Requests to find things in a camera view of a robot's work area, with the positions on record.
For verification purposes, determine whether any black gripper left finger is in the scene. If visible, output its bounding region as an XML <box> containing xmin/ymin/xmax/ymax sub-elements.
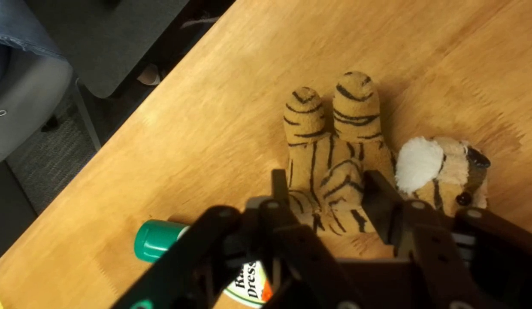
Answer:
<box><xmin>113</xmin><ymin>169</ymin><xmax>358</xmax><ymax>309</ymax></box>

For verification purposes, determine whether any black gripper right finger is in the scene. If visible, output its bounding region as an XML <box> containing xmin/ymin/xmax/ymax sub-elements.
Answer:
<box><xmin>360</xmin><ymin>169</ymin><xmax>532</xmax><ymax>309</ymax></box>

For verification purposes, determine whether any striped tiger plushie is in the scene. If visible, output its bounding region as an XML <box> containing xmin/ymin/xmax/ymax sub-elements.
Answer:
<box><xmin>281</xmin><ymin>69</ymin><xmax>492</xmax><ymax>238</ymax></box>

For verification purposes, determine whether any white green-capped dressing bottle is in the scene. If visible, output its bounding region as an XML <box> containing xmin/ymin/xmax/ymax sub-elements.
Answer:
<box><xmin>132</xmin><ymin>219</ymin><xmax>276</xmax><ymax>309</ymax></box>

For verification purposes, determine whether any grey padded seat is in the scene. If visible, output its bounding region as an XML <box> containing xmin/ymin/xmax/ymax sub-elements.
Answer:
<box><xmin>0</xmin><ymin>50</ymin><xmax>74</xmax><ymax>169</ymax></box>

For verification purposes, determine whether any blue fabric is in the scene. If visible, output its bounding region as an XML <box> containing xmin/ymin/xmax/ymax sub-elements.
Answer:
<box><xmin>0</xmin><ymin>0</ymin><xmax>62</xmax><ymax>59</ymax></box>

